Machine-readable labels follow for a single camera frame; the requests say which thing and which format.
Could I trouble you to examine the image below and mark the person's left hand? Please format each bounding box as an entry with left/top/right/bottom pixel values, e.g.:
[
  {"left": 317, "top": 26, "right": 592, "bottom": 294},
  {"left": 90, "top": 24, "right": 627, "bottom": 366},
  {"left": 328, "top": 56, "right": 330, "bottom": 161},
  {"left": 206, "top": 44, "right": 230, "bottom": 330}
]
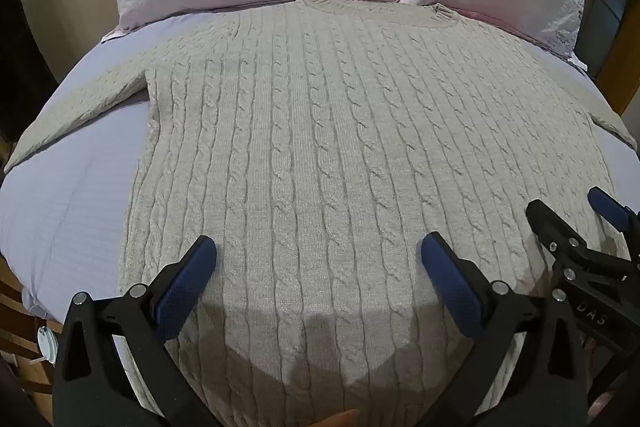
[{"left": 309, "top": 409, "right": 362, "bottom": 427}]

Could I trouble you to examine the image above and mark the lavender bed sheet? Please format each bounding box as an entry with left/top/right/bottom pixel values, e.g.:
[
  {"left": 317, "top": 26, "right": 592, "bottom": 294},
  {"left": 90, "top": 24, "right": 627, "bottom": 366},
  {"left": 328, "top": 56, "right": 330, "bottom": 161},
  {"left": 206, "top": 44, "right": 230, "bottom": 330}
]
[{"left": 0, "top": 13, "right": 640, "bottom": 325}]

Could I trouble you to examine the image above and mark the dark wooden furniture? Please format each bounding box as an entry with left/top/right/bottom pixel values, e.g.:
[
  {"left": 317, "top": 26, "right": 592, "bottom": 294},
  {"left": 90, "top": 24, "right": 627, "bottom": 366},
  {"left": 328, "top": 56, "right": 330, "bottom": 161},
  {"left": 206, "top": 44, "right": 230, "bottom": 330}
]
[{"left": 0, "top": 0, "right": 66, "bottom": 152}]

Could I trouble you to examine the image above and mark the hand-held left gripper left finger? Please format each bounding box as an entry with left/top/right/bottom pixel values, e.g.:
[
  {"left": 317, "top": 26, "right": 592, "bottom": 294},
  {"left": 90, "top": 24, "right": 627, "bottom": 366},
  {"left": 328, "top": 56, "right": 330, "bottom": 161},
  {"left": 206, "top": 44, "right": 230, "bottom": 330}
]
[{"left": 51, "top": 234, "right": 218, "bottom": 427}]

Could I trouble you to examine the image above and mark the wooden bed frame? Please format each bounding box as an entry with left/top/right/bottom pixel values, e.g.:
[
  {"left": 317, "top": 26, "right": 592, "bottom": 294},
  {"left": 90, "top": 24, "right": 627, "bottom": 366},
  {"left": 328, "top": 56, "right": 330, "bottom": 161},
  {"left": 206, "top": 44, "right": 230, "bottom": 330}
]
[{"left": 582, "top": 0, "right": 640, "bottom": 120}]

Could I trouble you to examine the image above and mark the beige cable-knit sweater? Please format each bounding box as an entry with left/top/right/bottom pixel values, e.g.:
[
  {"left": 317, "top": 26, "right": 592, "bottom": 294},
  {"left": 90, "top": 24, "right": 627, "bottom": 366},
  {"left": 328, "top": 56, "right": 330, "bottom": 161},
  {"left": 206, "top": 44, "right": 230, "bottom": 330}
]
[{"left": 4, "top": 0, "right": 637, "bottom": 427}]

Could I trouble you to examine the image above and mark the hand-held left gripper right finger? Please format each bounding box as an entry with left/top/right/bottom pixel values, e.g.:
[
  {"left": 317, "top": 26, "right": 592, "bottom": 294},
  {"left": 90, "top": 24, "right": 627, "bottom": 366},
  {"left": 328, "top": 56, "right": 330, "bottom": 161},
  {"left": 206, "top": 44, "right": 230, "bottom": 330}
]
[{"left": 420, "top": 232, "right": 593, "bottom": 427}]

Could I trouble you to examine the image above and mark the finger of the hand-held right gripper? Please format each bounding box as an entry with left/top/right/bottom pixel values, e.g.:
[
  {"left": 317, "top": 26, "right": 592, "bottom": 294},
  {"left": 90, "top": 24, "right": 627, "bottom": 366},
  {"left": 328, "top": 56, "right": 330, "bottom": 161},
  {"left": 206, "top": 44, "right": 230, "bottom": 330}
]
[
  {"left": 526, "top": 200, "right": 587, "bottom": 260},
  {"left": 587, "top": 187, "right": 640, "bottom": 253}
]

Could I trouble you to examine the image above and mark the person's right hand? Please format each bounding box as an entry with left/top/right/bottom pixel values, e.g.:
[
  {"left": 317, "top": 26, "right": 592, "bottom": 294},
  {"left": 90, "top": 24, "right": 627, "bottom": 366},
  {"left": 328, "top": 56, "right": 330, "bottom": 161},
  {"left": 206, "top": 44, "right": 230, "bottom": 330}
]
[{"left": 581, "top": 338, "right": 628, "bottom": 424}]

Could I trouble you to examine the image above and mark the white round lid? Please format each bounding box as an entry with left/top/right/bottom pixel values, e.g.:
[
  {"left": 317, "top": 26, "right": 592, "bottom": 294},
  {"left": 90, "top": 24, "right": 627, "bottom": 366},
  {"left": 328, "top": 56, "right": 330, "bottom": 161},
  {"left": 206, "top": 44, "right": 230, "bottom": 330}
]
[{"left": 36, "top": 326, "right": 64, "bottom": 366}]

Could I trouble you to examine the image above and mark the wooden slatted furniture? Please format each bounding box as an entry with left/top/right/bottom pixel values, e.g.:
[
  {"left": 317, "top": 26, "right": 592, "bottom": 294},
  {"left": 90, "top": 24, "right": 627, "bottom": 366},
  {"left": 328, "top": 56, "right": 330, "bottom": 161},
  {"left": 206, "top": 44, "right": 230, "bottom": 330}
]
[{"left": 0, "top": 264, "right": 57, "bottom": 424}]

